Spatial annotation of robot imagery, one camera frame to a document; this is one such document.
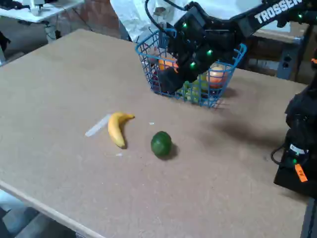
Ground yellow toy banana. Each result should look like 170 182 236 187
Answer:
107 112 136 150

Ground white basket tag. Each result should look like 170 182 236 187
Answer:
145 44 159 57

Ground round green toy fruit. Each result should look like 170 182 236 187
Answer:
150 130 172 158

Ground dark red toy fruit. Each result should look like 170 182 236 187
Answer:
151 71 162 94

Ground green toy grapes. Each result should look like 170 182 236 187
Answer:
182 74 209 104

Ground orange toy fruit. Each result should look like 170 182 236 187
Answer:
158 58 179 72

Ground long white tape strip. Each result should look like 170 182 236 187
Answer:
85 114 112 137

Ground red-orange toy pomegranate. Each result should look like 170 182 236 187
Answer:
206 63 230 89

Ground white plastic sheet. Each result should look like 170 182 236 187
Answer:
110 0 292 43

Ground wooden workbench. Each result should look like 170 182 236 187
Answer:
247 21 311 46

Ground orange base label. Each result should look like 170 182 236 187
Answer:
294 163 309 183

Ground white background table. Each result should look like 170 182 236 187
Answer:
0 0 85 24

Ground white device on table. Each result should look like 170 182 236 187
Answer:
29 0 46 16

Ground blue wire basket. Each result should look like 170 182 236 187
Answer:
135 28 248 109

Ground looped black camera cable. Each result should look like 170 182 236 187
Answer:
145 0 189 34

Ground small black camera box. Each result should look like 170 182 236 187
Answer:
173 6 207 35

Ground black base power cable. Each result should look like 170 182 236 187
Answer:
270 143 288 167

